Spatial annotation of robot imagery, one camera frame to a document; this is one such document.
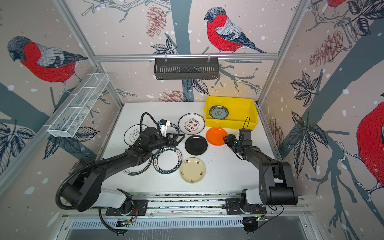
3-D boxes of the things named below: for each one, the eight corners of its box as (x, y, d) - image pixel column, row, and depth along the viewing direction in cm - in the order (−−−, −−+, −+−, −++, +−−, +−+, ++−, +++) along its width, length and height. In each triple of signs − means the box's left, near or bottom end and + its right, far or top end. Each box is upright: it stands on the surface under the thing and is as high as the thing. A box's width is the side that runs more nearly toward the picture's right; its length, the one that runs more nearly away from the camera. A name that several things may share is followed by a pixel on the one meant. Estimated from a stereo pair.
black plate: (184, 155, 94) (184, 153, 92) (185, 137, 103) (185, 135, 101) (207, 155, 94) (207, 153, 92) (206, 137, 103) (206, 135, 101)
